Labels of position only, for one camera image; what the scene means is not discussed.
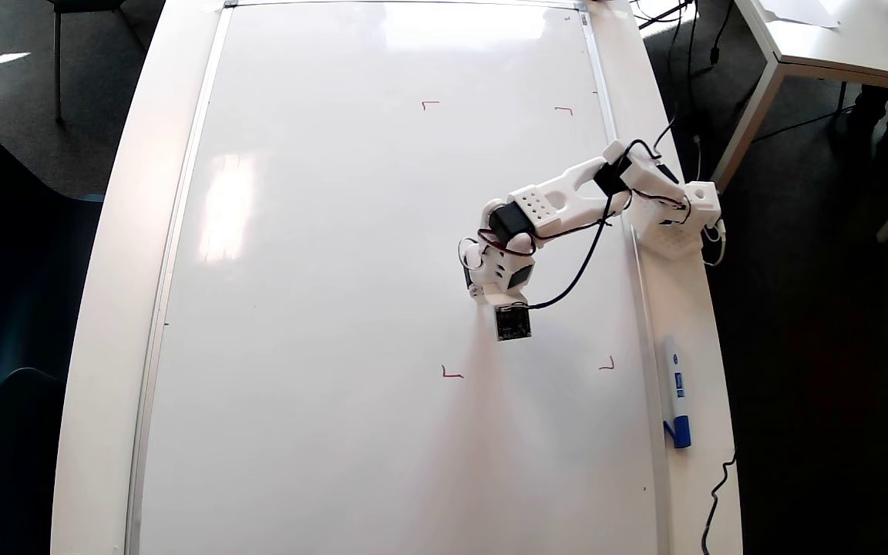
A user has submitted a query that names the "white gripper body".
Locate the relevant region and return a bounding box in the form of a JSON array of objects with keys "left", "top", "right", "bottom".
[{"left": 463, "top": 235, "right": 535, "bottom": 307}]

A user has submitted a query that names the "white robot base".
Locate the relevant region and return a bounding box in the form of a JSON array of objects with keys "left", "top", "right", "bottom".
[{"left": 627, "top": 181, "right": 724, "bottom": 261}]

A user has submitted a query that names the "blue whiteboard marker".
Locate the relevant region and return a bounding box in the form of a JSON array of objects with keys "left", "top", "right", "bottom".
[{"left": 660, "top": 334, "right": 693, "bottom": 449}]

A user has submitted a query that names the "white paper sheet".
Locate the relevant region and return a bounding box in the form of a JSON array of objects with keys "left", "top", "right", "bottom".
[{"left": 760, "top": 0, "right": 839, "bottom": 30}]

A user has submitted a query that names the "white side table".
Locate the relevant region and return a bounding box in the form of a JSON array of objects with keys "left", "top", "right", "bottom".
[{"left": 729, "top": 0, "right": 888, "bottom": 244}]

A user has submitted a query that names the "chair with metal legs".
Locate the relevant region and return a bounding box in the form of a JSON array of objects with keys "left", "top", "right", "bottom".
[{"left": 47, "top": 0, "right": 144, "bottom": 124}]

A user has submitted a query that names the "dark blue chair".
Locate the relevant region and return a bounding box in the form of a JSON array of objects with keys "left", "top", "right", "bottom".
[
  {"left": 0, "top": 104, "right": 106, "bottom": 421},
  {"left": 0, "top": 368, "right": 67, "bottom": 555}
]

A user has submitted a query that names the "black camera circuit board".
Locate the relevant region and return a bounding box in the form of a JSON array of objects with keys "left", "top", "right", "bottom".
[{"left": 494, "top": 304, "right": 533, "bottom": 342}]

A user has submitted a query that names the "black camera cable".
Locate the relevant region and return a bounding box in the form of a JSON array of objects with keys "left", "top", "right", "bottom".
[{"left": 525, "top": 139, "right": 680, "bottom": 311}]

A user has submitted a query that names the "white whiteboard with metal frame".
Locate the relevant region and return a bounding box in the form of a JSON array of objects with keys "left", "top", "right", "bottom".
[{"left": 124, "top": 0, "right": 672, "bottom": 555}]

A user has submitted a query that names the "white cable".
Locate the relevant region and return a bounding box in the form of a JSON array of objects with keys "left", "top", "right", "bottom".
[{"left": 702, "top": 218, "right": 727, "bottom": 267}]

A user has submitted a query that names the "black power cable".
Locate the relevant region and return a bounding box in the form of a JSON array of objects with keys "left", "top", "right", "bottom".
[{"left": 635, "top": 0, "right": 734, "bottom": 163}]

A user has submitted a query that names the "thin black floor cable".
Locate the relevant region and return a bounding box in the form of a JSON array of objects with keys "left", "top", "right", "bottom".
[{"left": 752, "top": 108, "right": 849, "bottom": 144}]

